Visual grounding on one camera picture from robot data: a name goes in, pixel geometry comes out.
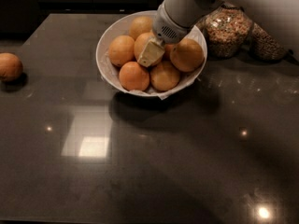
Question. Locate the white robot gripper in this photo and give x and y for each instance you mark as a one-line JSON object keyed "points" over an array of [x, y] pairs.
{"points": [[168, 27]]}

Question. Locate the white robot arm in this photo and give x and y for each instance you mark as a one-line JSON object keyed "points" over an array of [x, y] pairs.
{"points": [[279, 18]]}

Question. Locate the right large orange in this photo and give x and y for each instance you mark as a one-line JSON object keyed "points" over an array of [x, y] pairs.
{"points": [[187, 55]]}

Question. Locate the white bowl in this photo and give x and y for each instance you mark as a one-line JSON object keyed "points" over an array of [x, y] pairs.
{"points": [[106, 41]]}

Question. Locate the white paper bowl liner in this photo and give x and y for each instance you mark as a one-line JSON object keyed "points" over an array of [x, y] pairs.
{"points": [[190, 78]]}

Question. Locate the middle glass cereal jar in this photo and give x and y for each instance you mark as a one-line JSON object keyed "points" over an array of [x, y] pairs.
{"points": [[225, 30]]}

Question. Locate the right glass grain jar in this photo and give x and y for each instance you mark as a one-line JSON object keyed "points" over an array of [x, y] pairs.
{"points": [[264, 47]]}

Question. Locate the orange on table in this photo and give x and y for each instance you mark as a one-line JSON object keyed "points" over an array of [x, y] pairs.
{"points": [[10, 67]]}

